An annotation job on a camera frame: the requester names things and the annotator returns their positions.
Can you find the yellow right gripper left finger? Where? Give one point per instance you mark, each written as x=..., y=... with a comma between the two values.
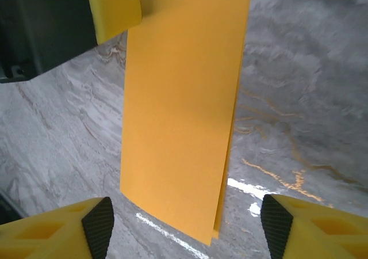
x=51, y=236

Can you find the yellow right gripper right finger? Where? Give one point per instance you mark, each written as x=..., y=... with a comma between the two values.
x=316, y=233

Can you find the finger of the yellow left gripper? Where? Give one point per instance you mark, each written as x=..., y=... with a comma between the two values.
x=115, y=11

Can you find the orange paper sheet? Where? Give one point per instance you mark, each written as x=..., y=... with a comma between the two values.
x=184, y=98

